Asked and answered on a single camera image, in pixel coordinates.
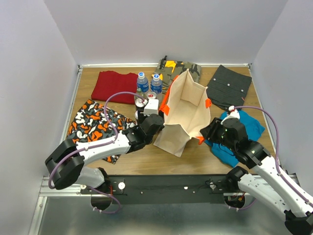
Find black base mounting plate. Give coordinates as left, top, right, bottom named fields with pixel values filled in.
left=80, top=174, right=255, bottom=205

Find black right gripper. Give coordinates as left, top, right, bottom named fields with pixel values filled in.
left=200, top=116, right=236, bottom=151

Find aluminium table frame rail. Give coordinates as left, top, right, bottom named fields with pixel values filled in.
left=28, top=64, right=313, bottom=235

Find dark grey buttoned garment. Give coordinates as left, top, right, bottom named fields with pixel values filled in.
left=206, top=65, right=252, bottom=110

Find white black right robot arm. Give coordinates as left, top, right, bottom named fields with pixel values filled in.
left=200, top=118, right=313, bottom=235

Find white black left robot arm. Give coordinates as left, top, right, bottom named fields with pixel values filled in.
left=45, top=114, right=164, bottom=193

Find orange black patterned shorts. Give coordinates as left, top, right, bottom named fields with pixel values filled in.
left=66, top=98, right=137, bottom=165

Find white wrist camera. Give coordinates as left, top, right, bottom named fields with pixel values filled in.
left=143, top=99, right=159, bottom=117
left=222, top=105, right=240, bottom=123

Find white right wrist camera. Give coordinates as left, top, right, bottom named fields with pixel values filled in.
left=222, top=105, right=240, bottom=123

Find Pocari Sweat bottle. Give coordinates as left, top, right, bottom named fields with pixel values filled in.
left=136, top=72, right=149, bottom=94
left=150, top=74, right=162, bottom=94

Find folded red shirt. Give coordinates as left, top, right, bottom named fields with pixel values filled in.
left=91, top=71, right=138, bottom=101

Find camouflage yellow green shorts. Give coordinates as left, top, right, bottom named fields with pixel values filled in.
left=154, top=56, right=201, bottom=87

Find teal blue shirt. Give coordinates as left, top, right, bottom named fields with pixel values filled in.
left=204, top=110, right=265, bottom=167

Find green cap glass bottle front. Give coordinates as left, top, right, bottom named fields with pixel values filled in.
left=134, top=87, right=146, bottom=100

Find red tab can front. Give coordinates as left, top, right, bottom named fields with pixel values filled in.
left=146, top=92, right=157, bottom=99

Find beige canvas tote bag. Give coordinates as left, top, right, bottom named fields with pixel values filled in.
left=154, top=70, right=212, bottom=157

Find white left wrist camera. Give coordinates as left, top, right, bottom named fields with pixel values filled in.
left=143, top=99, right=159, bottom=117

